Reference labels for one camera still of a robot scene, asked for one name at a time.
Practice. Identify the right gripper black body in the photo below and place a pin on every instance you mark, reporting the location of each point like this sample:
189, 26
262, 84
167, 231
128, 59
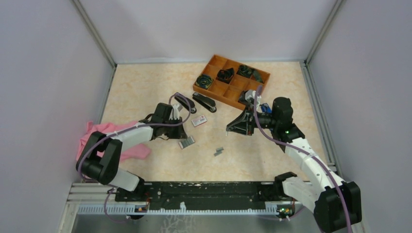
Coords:
249, 124

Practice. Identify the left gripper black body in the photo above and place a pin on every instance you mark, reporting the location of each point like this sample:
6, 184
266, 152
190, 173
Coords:
173, 132

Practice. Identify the tray of staple strips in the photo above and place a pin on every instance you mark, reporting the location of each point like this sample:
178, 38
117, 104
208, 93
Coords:
184, 143

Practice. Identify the blue stapler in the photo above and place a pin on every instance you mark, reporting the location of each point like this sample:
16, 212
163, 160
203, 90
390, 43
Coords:
265, 108

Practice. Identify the black stapler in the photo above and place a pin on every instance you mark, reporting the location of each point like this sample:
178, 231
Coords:
186, 102
204, 101

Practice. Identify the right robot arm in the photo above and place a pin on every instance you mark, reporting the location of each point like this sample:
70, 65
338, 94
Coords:
335, 203

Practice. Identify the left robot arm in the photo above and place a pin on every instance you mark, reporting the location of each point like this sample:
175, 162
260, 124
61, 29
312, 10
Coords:
156, 120

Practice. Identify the red white staple box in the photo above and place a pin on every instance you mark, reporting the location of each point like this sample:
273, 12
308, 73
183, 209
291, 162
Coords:
199, 120

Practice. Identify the black coiled item lower right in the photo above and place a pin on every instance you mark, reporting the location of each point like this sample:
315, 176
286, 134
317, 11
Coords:
243, 96

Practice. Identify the pink cloth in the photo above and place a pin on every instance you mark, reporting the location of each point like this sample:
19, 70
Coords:
100, 158

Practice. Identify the dark green flat item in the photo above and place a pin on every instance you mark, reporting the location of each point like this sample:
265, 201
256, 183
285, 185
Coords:
257, 76

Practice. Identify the orange compartment tray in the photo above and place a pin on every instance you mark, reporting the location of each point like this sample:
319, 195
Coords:
229, 93

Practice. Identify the black coiled item centre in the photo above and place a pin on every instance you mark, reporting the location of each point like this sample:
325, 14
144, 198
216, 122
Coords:
225, 75

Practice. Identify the black coiled item upper right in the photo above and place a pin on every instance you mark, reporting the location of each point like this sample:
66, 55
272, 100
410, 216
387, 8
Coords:
245, 71

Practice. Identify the black coiled item blue-green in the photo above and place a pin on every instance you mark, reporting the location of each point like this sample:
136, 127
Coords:
204, 81

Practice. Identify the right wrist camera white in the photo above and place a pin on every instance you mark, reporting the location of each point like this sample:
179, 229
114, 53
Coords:
252, 96

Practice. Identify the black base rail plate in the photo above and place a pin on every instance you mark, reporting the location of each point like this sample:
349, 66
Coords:
207, 196

